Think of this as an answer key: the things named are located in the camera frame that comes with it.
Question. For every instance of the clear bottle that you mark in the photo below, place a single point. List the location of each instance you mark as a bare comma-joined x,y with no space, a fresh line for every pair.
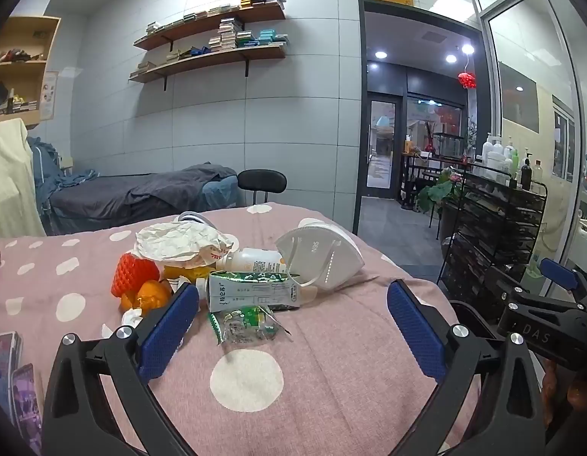
538,173

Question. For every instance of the crumpled white tissue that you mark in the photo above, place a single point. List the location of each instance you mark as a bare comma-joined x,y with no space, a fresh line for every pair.
132,316

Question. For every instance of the cream cloth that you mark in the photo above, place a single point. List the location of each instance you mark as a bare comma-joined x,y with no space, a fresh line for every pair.
11,180

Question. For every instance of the red foam fruit net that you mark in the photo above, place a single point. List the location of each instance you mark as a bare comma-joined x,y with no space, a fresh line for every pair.
132,275

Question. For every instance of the crumpled white paper wrapper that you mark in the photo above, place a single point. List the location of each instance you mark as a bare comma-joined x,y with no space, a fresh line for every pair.
179,242

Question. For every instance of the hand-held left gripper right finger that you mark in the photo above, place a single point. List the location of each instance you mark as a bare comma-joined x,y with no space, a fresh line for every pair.
414,327

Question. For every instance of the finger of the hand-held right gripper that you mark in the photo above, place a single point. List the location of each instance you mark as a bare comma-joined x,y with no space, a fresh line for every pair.
516,294
557,273

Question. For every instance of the dark plant pot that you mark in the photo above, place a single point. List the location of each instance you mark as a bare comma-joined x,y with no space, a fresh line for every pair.
447,221

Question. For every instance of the smartphone with lit screen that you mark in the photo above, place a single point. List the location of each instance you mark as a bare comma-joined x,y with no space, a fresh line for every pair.
27,408

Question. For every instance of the orange peel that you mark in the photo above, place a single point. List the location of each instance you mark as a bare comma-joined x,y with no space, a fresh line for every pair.
148,294

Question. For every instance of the red vase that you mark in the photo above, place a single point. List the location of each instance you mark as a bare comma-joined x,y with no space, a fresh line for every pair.
429,145

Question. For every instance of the orange bottle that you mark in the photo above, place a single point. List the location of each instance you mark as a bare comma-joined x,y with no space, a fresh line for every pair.
408,146

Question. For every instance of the dark wall picture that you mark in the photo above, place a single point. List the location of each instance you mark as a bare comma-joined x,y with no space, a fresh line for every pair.
519,97

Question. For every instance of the red lantern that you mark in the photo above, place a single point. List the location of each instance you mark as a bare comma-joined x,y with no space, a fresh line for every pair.
467,80

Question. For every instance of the green leafy plant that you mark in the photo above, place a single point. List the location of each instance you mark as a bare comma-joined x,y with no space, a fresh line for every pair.
436,192

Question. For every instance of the dark door frame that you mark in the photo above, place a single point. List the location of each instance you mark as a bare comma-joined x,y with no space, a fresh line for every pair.
361,104

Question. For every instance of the row of stacked books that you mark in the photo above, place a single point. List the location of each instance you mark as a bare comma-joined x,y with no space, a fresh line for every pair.
198,14
227,33

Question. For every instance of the green white drink carton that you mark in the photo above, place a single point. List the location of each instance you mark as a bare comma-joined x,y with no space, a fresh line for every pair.
255,289

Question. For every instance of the wall poster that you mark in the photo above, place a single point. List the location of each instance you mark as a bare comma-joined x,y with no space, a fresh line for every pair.
49,95

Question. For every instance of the black hall table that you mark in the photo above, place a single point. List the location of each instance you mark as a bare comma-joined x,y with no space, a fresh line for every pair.
417,161

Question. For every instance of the row of small books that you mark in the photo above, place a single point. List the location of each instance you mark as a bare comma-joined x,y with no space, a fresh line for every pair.
18,104

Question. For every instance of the dark pump bottle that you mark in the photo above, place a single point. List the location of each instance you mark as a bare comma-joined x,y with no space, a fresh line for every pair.
526,173

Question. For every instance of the pink polka dot blanket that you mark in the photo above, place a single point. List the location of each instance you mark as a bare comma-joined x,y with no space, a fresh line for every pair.
322,365

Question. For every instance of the person's right hand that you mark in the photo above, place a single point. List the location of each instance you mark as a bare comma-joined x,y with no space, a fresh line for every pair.
578,395

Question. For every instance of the black rack cart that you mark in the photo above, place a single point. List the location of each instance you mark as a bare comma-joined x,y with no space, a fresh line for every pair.
493,232

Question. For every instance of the large white bottle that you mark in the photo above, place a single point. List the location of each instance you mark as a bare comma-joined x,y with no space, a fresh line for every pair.
492,152

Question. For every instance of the yellow foam fruit net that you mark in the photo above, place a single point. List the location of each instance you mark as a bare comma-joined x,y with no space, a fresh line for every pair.
186,273

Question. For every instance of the glass door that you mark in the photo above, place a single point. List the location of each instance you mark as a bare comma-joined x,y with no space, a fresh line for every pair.
383,147

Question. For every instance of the black stool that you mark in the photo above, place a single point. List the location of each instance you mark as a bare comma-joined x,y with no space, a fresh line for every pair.
262,179

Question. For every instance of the green bottle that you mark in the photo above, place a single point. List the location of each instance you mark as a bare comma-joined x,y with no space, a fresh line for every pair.
515,164

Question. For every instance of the blue cloth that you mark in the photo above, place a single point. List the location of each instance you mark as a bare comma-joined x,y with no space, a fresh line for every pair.
46,175

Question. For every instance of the flat device with picture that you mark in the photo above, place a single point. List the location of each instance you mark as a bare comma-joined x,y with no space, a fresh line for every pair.
4,365

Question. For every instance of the white face mask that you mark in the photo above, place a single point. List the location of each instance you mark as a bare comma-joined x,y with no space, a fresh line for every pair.
317,256

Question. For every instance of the green clear snack wrapper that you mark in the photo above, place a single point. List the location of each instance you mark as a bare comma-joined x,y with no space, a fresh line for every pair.
241,325

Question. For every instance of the wooden cabinet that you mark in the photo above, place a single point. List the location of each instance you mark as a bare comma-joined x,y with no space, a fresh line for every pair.
32,76

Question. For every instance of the clutter of small items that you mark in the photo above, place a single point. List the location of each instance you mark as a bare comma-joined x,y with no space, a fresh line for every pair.
13,54

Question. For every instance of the wooden wall shelf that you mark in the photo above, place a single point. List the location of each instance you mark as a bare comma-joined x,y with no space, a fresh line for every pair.
203,59
213,20

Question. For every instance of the stack of teal boxes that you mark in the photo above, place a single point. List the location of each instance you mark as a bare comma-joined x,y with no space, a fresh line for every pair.
265,37

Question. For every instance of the white pump bottle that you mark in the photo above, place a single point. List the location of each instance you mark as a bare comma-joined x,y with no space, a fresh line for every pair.
508,156

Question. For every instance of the white plastic bottle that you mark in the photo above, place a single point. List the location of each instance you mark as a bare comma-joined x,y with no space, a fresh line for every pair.
248,261

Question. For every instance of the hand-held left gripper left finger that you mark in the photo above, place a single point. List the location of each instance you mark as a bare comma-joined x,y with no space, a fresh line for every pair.
167,332

